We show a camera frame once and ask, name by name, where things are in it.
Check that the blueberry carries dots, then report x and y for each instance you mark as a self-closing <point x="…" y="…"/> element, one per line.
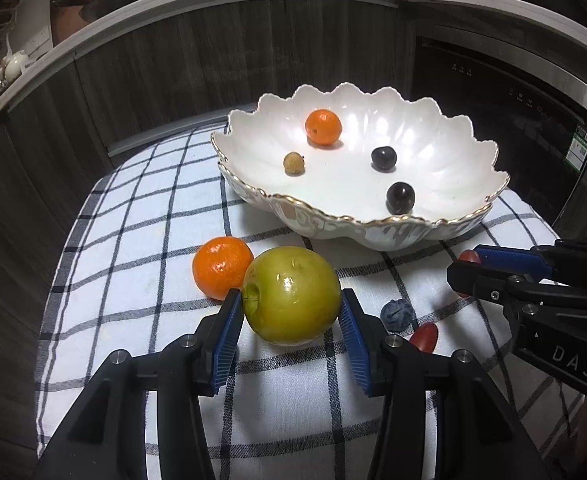
<point x="395" y="314"/>

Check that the white teapot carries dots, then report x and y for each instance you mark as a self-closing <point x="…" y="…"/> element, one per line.
<point x="15" y="64"/>

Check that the white scalloped bowl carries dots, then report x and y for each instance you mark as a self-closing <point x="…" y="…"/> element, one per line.
<point x="343" y="182"/>

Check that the brown cutting board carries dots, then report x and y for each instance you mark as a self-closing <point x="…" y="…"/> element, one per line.
<point x="65" y="25"/>

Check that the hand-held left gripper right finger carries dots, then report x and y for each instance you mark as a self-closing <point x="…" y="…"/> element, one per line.
<point x="356" y="345"/>

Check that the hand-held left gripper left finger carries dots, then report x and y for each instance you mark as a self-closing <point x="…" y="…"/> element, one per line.
<point x="228" y="340"/>

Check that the green label sticker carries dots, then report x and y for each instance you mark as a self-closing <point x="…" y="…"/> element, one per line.
<point x="579" y="147"/>

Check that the black dishwasher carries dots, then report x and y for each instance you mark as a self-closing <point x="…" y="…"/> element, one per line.
<point x="498" y="160"/>

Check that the blue checked white cloth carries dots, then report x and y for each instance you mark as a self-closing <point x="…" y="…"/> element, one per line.
<point x="138" y="240"/>

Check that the dark wood kitchen cabinets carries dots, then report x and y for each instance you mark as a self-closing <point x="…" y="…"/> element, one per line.
<point x="173" y="60"/>

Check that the green apple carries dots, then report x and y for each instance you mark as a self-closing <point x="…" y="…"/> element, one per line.
<point x="293" y="295"/>

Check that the small orange kumquat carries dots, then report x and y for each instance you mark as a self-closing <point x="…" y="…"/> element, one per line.
<point x="323" y="127"/>

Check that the orange tangerine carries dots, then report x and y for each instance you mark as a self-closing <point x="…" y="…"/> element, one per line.
<point x="218" y="265"/>

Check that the tan longan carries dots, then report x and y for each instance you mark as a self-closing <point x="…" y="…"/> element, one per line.
<point x="295" y="164"/>

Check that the dark purple grape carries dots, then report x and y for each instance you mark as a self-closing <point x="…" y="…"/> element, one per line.
<point x="401" y="196"/>
<point x="383" y="157"/>

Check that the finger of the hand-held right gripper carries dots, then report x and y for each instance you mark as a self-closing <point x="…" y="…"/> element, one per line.
<point x="478" y="280"/>
<point x="508" y="259"/>

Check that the red cherry tomato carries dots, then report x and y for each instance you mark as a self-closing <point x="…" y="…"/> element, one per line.
<point x="468" y="256"/>
<point x="425" y="336"/>

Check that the wall utensil rack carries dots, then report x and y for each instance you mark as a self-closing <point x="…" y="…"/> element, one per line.
<point x="0" y="15"/>

